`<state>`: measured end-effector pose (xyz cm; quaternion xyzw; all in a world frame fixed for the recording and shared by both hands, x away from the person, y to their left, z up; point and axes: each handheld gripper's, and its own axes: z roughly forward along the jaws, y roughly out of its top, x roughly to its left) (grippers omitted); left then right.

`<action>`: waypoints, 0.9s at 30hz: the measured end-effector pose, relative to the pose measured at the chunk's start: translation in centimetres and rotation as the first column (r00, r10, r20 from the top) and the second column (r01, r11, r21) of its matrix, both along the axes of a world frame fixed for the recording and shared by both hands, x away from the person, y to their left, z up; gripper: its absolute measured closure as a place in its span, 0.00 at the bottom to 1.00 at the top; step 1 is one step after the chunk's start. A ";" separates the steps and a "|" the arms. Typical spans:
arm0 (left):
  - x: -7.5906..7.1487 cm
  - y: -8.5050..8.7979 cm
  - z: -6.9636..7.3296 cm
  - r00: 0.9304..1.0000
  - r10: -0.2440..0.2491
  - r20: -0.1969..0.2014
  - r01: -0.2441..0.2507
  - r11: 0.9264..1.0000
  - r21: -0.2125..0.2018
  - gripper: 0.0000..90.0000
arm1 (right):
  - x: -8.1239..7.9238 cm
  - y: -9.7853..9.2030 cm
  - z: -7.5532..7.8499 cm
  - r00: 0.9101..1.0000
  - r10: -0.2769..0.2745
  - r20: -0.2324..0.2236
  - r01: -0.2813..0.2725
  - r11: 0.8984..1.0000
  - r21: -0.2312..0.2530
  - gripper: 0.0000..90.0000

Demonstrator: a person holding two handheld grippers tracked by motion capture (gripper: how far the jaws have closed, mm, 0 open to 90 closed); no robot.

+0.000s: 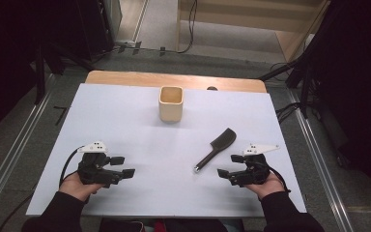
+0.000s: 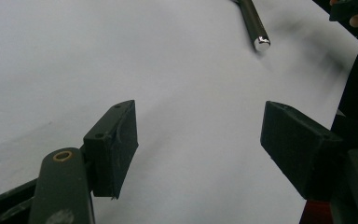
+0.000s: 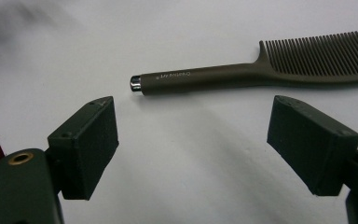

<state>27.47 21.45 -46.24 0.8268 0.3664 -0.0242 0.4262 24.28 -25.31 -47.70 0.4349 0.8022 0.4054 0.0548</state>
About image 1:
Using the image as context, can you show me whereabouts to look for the person's left hand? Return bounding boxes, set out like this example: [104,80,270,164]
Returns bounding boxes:
[58,173,106,203]

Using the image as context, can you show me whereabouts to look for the black hanging cable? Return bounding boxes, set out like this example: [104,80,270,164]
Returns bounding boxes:
[176,0,199,55]

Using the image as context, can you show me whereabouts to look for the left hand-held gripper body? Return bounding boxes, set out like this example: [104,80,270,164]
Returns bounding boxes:
[76,140,124,189]

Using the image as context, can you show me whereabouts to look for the person's right hand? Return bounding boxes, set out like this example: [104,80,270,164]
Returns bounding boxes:
[244,171,286,201]

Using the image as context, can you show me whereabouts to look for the black floor cables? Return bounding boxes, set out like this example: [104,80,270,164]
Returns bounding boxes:
[274,101,302,125]

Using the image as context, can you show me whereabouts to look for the black cabinet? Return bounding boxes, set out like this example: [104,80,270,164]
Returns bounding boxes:
[72,0,116,62]

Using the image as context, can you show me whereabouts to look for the wooden table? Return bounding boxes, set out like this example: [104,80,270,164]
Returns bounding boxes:
[85,70,268,95]

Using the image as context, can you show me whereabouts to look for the cream square cup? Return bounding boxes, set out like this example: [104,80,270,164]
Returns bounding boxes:
[157,85,185,124]

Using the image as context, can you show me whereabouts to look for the black metal stand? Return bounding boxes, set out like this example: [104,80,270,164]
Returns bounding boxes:
[259,47,315,120]
[32,40,95,105]

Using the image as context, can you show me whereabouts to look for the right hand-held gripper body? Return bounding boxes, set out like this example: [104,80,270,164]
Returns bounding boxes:
[228,143,280,189]

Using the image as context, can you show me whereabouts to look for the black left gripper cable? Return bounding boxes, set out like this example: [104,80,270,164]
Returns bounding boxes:
[58,146,85,189]

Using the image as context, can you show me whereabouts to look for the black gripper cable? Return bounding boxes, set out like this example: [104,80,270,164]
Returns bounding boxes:
[58,146,85,189]
[263,161,292,194]

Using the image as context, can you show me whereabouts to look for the light wooden shelf unit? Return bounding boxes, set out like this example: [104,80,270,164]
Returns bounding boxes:
[176,0,332,63]

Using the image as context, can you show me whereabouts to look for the dark brown comb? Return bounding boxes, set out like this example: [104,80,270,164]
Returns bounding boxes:
[192,127,238,174]

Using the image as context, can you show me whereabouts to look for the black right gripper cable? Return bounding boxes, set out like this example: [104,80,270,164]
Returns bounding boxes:
[263,161,292,194]

